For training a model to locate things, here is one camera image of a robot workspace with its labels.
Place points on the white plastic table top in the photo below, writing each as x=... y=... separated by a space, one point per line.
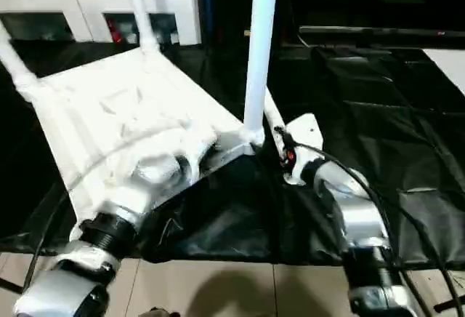
x=123 y=106

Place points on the white plastic table leg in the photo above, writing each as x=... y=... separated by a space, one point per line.
x=259 y=48
x=139 y=8
x=16 y=62
x=273 y=115

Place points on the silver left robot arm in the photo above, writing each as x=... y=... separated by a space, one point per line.
x=138 y=186

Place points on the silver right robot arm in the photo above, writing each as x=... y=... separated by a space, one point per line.
x=356 y=215

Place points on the white flat board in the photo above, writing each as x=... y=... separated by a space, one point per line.
x=449 y=66

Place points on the black flat bar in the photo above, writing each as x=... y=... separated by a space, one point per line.
x=385 y=33

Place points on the black metal stand leg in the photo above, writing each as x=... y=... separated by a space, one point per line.
x=9 y=285

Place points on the black plastic table mat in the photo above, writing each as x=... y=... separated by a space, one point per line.
x=378 y=150

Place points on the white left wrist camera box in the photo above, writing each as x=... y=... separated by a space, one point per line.
x=185 y=139

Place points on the white glass-door cabinet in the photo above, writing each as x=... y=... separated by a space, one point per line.
x=87 y=4

